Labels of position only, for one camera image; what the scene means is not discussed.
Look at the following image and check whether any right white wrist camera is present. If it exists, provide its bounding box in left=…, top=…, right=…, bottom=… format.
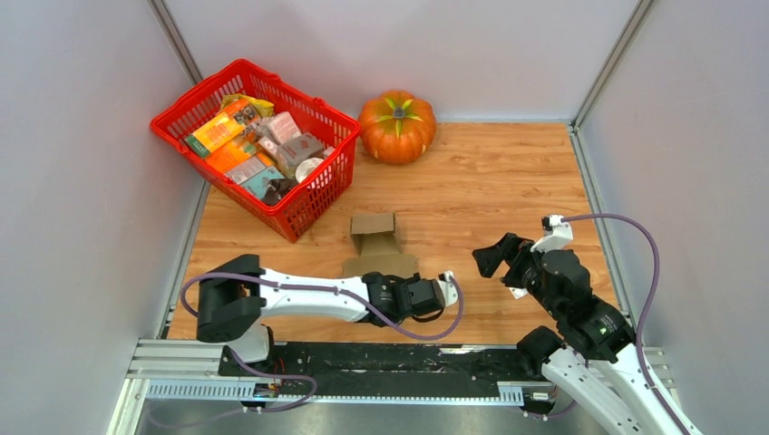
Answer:
left=531, top=215, right=573, bottom=253

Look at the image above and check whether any red plastic shopping basket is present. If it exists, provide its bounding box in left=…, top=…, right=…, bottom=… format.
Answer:
left=150, top=59, right=360, bottom=242

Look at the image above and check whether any grey pink box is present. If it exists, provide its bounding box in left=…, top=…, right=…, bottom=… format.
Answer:
left=277, top=133, right=324, bottom=171

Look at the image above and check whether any orange pumpkin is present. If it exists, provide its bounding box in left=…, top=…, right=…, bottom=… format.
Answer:
left=358, top=90, right=437, bottom=165

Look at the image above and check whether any white tape roll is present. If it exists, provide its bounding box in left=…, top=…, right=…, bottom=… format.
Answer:
left=295, top=158, right=324, bottom=183

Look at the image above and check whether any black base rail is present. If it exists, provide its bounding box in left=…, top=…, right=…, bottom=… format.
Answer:
left=251, top=342, right=553, bottom=401

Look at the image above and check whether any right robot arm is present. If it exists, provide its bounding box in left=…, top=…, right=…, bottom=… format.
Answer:
left=472, top=226, right=699, bottom=434

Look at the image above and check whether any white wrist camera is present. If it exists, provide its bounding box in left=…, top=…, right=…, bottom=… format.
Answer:
left=437, top=270, right=459, bottom=308
left=531, top=215, right=573, bottom=253

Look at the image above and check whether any brown cardboard box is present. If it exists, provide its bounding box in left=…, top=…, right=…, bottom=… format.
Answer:
left=342, top=212, right=418, bottom=278

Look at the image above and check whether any small white packet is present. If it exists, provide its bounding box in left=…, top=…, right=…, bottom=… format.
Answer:
left=509, top=287, right=528, bottom=299

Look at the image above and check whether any teal box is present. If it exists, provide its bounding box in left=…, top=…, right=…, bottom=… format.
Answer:
left=240, top=166, right=285, bottom=200

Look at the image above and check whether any yellow snack bag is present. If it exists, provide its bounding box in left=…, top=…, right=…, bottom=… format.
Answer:
left=219, top=93, right=275, bottom=118

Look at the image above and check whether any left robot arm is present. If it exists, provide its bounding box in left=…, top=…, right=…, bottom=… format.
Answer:
left=185, top=254, right=459, bottom=376

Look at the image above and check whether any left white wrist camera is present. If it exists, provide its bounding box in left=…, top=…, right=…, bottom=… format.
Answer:
left=437, top=270, right=459, bottom=308

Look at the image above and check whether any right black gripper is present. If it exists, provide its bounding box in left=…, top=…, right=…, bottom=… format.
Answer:
left=470, top=232, right=562, bottom=320

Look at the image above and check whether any orange snack box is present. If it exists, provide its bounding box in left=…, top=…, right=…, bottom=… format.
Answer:
left=183, top=102, right=260, bottom=159

